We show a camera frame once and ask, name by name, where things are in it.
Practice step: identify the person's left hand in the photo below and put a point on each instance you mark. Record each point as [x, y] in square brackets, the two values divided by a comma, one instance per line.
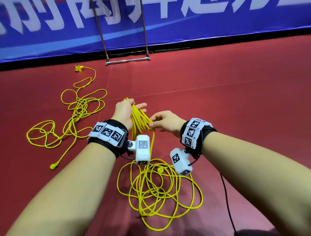
[124, 112]

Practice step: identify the person's right hand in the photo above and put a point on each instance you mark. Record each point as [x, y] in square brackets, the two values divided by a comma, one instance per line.
[169, 121]

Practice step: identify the metal rack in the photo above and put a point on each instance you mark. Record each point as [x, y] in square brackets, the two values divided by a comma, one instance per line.
[127, 60]

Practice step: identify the person's right forearm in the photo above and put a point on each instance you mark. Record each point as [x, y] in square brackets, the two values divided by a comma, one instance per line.
[257, 180]

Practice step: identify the person's left forearm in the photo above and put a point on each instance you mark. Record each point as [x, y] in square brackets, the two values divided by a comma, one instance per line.
[63, 194]

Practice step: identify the black marker wristband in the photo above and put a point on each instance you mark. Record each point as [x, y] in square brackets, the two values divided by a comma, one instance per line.
[109, 136]
[197, 133]

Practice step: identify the blue banner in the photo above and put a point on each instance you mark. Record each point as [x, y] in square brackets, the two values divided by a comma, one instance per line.
[233, 19]

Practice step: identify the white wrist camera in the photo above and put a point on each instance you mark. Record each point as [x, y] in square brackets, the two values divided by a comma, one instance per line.
[142, 148]
[180, 163]

